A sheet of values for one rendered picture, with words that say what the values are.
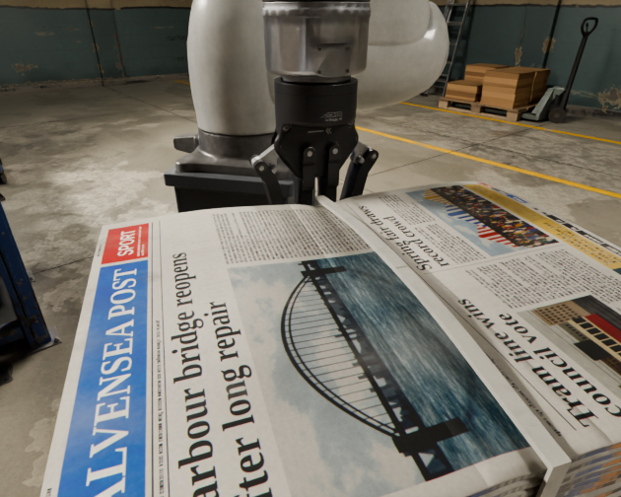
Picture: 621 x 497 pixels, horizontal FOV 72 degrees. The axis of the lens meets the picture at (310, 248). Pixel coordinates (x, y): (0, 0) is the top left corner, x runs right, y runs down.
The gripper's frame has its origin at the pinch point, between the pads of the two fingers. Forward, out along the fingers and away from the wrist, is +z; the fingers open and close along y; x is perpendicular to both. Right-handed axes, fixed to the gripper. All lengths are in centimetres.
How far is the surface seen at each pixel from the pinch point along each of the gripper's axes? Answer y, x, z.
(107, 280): -18.6, -12.5, -10.2
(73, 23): -129, 899, -10
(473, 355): -1.3, -26.5, -10.8
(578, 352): 4.7, -27.3, -9.9
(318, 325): -7.2, -21.0, -10.0
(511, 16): 486, 531, -22
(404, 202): 6.2, -7.0, -10.0
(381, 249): -1.2, -16.6, -11.4
